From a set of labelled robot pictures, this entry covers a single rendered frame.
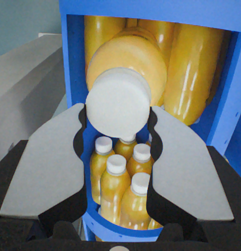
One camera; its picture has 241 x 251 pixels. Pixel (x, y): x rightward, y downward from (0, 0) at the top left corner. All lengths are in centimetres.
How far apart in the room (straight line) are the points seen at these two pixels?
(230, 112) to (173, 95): 9
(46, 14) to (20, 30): 22
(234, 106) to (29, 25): 143
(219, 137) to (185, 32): 14
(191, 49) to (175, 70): 4
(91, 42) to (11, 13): 128
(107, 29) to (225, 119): 21
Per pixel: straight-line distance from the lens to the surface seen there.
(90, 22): 33
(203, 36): 27
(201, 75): 28
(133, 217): 41
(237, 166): 80
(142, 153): 43
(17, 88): 61
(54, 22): 147
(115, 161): 41
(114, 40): 17
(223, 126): 25
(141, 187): 36
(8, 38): 162
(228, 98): 23
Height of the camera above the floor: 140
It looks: 56 degrees down
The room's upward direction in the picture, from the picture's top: 180 degrees counter-clockwise
